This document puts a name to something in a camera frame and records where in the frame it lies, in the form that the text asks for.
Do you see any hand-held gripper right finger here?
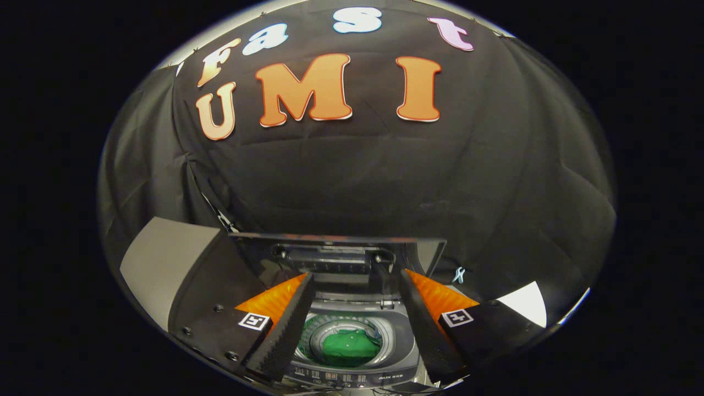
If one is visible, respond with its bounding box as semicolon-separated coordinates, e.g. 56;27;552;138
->
399;268;548;386

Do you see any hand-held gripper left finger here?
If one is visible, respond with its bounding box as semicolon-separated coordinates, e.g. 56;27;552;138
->
168;272;317;386

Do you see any green polo shirt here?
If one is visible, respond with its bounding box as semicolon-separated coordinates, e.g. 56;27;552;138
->
300;327;383;368

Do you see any grey topped black stand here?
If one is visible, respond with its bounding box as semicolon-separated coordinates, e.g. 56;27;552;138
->
120;216;276;353

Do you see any black backdrop cloth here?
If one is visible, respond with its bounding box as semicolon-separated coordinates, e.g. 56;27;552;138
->
98;0;618;331

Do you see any black white patterned cord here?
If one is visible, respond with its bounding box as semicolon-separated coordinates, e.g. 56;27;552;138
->
199;190;240;233

